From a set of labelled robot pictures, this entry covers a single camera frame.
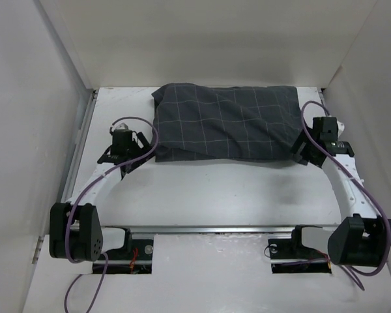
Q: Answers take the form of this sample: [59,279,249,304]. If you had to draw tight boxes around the front aluminium rail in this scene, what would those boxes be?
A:
[51,224,368,236]

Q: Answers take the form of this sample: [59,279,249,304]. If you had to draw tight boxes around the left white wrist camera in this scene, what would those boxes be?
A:
[109,122,129,134]

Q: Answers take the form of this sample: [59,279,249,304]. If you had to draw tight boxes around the dark plaid pillowcase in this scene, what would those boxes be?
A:
[152,83,302,162]

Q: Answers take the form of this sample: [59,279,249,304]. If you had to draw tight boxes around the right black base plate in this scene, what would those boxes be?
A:
[264,238,332,274]

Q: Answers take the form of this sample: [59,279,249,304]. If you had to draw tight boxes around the left aluminium rail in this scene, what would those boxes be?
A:
[56,89,96,202]

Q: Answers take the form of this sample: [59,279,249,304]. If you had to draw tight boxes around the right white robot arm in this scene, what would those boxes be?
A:
[289,117,391,273]

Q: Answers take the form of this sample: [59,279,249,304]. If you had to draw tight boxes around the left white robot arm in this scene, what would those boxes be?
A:
[49,129,154,261]

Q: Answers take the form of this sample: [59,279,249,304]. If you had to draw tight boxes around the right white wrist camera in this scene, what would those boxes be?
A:
[337,121,345,138]

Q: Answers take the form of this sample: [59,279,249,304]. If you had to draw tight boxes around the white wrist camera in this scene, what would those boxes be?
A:
[109,122,129,134]
[337,121,345,138]

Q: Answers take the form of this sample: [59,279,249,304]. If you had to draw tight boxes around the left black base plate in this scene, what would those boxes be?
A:
[106,239,154,275]

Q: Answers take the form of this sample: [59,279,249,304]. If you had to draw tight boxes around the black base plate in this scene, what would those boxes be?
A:
[106,239,154,275]
[264,238,332,274]

